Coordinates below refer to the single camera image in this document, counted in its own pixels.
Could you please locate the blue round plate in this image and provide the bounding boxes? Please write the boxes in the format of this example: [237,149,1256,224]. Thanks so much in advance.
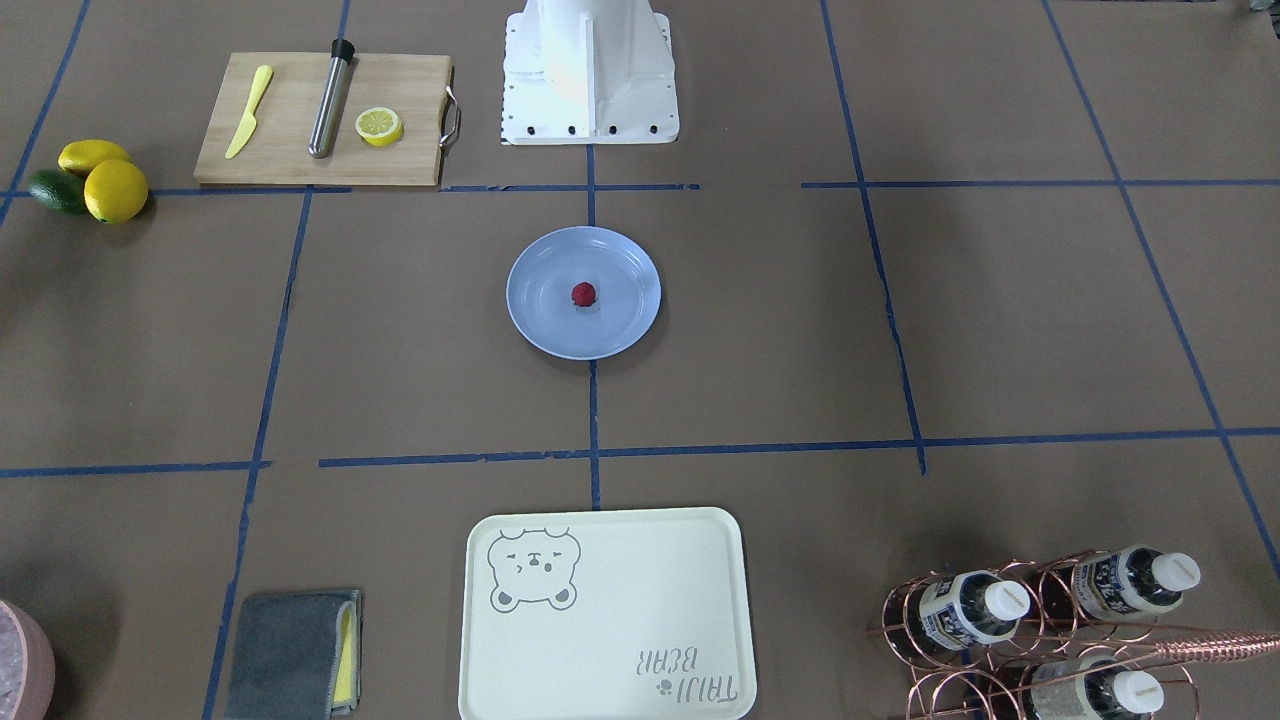
[506,225,663,361]

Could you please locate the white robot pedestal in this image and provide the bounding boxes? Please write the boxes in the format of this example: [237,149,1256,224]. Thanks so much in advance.
[500,1,681,146]

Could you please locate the cream bear tray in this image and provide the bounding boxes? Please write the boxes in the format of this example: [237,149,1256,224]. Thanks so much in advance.
[458,507,758,719]

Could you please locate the wooden cutting board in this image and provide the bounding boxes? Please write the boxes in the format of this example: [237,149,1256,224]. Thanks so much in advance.
[193,53,454,188]

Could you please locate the yellow plastic knife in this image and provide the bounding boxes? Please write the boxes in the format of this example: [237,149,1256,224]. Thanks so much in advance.
[224,64,274,160]

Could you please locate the yellow lemon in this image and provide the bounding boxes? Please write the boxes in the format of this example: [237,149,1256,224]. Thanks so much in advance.
[58,138,132,178]
[84,159,150,224]

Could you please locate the grey folded cloth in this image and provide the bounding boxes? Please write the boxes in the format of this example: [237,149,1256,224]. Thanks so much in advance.
[223,588,364,719]

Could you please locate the dark drink bottle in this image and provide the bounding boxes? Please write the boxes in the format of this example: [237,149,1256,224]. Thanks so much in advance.
[905,570,1033,657]
[1021,655,1166,719]
[1069,544,1202,623]

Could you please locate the steel rod black tip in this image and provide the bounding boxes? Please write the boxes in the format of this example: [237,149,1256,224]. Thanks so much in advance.
[307,37,355,159]

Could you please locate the green avocado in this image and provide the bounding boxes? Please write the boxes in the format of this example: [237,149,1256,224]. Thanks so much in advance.
[27,169,88,217]

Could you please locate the red strawberry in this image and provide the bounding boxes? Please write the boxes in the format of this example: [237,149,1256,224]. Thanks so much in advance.
[570,281,598,307]

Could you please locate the copper wire bottle rack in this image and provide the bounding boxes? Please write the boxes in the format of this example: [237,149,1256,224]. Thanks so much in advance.
[867,571,1277,719]

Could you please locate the lemon half slice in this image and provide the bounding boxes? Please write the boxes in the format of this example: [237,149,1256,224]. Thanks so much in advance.
[355,106,404,147]

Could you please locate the pink bowl of ice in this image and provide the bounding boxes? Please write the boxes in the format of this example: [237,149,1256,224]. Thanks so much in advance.
[1,600,56,719]

